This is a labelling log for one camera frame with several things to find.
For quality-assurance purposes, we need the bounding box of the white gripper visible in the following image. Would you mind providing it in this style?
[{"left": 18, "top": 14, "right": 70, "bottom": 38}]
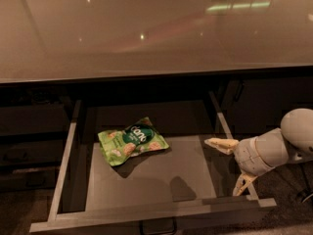
[{"left": 204, "top": 137, "right": 273, "bottom": 196}]

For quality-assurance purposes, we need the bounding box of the dark grey drawer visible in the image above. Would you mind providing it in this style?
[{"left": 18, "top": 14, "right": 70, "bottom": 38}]
[
  {"left": 0, "top": 140, "right": 64, "bottom": 166},
  {"left": 0, "top": 166, "right": 60, "bottom": 192},
  {"left": 30, "top": 93, "right": 276, "bottom": 235},
  {"left": 0, "top": 104, "right": 68, "bottom": 136}
]

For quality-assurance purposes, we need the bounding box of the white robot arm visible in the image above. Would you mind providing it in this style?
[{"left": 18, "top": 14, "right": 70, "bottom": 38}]
[{"left": 204, "top": 108, "right": 313, "bottom": 196}]

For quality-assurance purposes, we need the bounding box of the dark grey cabinet door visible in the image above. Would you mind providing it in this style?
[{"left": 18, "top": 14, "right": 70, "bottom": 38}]
[{"left": 221, "top": 76, "right": 313, "bottom": 139}]

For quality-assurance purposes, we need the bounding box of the green snack bag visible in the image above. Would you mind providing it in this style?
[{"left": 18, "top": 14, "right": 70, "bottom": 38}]
[{"left": 98, "top": 117, "right": 169, "bottom": 166}]

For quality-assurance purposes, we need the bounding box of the black cable on floor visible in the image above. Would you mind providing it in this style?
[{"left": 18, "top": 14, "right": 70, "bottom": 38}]
[{"left": 292, "top": 162, "right": 313, "bottom": 205}]

